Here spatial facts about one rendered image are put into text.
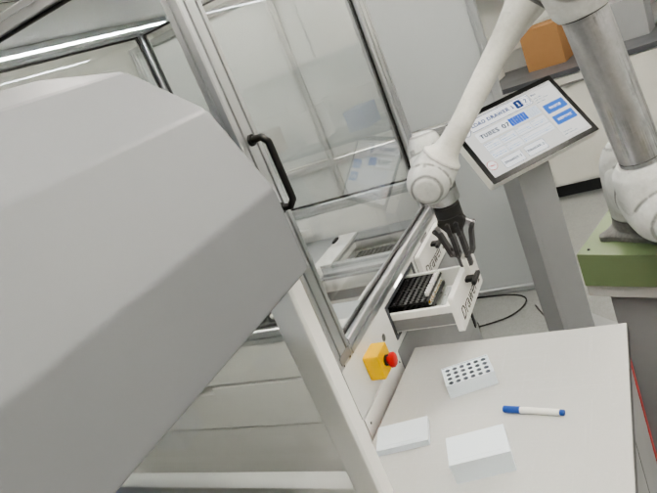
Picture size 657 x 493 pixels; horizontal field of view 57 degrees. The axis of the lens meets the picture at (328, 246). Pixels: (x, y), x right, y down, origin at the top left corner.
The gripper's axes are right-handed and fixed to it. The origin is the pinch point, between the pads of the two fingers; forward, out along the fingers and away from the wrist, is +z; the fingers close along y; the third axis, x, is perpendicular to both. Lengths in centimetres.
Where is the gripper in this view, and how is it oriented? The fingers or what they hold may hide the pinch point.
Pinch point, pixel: (467, 265)
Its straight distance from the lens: 182.1
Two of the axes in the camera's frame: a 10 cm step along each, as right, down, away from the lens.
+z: 3.8, 8.8, 3.0
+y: -8.5, 2.0, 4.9
